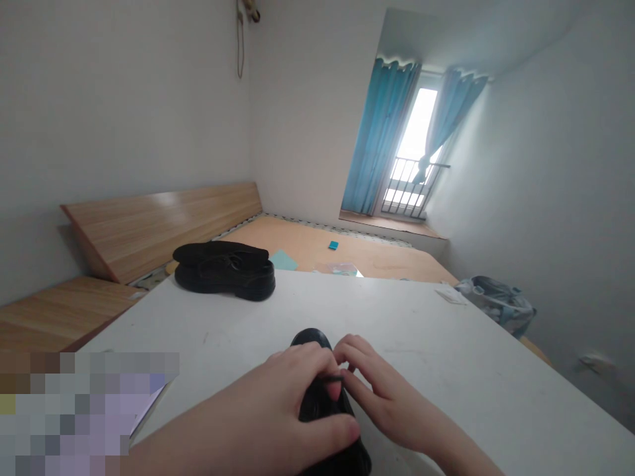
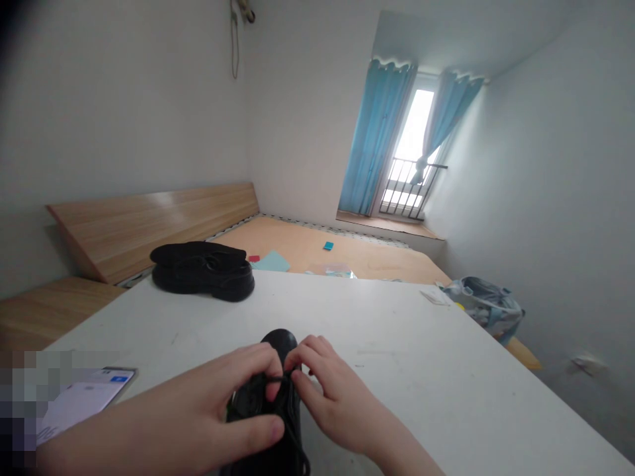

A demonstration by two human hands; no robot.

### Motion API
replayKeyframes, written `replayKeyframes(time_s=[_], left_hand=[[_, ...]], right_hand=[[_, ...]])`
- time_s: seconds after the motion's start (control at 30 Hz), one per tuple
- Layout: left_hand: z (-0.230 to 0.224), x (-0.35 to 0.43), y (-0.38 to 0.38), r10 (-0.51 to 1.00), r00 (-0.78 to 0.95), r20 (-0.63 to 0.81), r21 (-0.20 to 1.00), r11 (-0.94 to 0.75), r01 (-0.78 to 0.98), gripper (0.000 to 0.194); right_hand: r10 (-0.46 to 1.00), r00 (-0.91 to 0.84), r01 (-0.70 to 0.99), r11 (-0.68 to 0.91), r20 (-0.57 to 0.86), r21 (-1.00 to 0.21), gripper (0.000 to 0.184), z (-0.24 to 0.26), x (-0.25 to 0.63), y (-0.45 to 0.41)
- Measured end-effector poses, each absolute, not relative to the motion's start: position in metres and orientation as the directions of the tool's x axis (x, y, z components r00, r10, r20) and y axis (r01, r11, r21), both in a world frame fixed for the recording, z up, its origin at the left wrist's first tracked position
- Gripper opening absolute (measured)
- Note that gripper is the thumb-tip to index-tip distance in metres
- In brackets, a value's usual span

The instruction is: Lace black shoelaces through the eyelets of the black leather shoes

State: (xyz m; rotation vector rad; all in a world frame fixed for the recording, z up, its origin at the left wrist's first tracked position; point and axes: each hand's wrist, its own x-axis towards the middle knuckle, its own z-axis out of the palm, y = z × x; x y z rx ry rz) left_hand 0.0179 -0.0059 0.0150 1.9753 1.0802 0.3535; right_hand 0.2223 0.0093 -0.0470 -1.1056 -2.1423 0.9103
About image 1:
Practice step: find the person's right hand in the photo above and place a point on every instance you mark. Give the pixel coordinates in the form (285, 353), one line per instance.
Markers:
(397, 401)

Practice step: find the person's left hand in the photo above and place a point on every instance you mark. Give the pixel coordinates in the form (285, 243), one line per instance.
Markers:
(278, 396)

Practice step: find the glossy black leather shoe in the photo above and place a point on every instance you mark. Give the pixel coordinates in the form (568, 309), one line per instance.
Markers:
(317, 406)

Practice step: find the small white paper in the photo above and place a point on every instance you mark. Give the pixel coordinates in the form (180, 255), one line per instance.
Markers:
(450, 296)

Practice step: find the matte black lace-up shoe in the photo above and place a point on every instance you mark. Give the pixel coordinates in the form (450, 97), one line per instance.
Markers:
(223, 275)

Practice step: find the light blue paper sheet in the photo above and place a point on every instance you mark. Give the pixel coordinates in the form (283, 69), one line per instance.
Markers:
(284, 260)

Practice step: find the white and blue bag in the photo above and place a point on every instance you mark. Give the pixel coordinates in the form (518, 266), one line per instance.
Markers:
(496, 302)

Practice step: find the clear plastic packet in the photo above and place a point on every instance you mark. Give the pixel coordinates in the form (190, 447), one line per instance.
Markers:
(342, 269)

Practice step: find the wooden bed platform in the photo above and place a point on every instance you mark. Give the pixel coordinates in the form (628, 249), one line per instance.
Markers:
(347, 253)

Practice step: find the small blue box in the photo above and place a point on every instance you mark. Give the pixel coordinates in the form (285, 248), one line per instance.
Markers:
(333, 245)

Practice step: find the wooden bed headboard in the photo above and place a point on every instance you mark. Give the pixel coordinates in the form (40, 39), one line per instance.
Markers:
(159, 223)

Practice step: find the window with black railing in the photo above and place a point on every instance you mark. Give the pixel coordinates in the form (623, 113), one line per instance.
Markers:
(412, 188)

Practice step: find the wooden nightstand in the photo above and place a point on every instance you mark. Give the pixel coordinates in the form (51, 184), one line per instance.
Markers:
(64, 312)

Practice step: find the long blue curtain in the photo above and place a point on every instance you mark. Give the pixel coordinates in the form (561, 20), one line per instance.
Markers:
(379, 139)

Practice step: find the tied blue curtain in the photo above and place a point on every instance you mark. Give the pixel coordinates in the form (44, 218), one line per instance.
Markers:
(449, 119)

